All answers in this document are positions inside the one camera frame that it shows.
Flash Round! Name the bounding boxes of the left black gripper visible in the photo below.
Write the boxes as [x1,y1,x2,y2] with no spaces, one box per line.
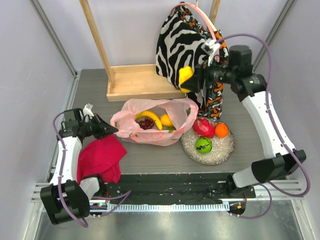
[79,113,118,140]

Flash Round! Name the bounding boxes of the fake yellow mango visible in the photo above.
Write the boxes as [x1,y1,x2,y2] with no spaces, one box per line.
[178,66,194,93]

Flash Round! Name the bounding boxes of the pink plastic bag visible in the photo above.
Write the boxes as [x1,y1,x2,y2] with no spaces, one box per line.
[110,98,198,146]

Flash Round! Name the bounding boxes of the fake banana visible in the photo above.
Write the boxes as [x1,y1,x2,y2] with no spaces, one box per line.
[135,110,163,131]

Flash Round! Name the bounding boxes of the fake red fruit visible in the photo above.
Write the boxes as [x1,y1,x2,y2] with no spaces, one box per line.
[187,116,215,139]

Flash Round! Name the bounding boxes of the fake orange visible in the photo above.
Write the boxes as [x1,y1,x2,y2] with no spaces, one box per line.
[215,122,229,138]

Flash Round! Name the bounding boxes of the fake green apple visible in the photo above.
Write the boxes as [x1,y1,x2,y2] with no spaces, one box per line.
[195,137,213,154]

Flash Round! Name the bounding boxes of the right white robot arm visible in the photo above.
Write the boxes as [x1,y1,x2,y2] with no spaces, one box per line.
[178,45,307,198]

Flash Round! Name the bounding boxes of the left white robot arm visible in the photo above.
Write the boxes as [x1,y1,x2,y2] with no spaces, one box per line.
[40,103,118,228]

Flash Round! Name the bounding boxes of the fake dark grapes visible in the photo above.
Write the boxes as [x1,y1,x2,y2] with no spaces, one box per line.
[138,117,155,130]

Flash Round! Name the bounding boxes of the fake yellow lemon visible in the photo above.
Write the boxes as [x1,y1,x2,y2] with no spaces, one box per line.
[160,113,173,128]

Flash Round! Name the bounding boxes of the red cloth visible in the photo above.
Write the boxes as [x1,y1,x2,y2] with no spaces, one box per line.
[76,135,127,183]

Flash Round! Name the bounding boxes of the zebra print garment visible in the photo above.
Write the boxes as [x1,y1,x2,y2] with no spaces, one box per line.
[155,4,218,116]

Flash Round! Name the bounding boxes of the wooden clothes rack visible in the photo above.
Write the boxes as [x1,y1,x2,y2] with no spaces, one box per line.
[79,0,221,103]

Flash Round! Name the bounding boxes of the pink clothes hanger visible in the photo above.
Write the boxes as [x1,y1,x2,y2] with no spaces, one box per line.
[170,0,219,65]

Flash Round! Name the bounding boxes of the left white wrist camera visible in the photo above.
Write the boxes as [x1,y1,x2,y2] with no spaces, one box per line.
[83,103,95,118]

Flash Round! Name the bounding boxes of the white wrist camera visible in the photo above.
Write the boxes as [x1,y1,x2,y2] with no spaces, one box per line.
[83,103,95,118]
[201,39,221,66]

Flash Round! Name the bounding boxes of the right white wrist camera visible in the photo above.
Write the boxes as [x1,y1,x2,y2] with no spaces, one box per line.
[201,39,221,66]

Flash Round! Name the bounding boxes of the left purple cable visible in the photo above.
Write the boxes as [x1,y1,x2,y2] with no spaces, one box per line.
[52,111,132,228]

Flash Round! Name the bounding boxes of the purple cable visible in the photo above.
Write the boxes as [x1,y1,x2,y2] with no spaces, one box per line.
[52,111,132,228]
[214,33,311,220]

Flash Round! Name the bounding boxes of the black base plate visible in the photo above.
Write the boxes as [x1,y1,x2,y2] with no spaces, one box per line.
[105,173,256,205]

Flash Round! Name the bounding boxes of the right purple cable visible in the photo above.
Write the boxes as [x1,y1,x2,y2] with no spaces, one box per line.
[214,33,311,220]

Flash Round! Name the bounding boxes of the white cable duct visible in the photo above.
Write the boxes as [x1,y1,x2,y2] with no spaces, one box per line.
[114,201,230,213]

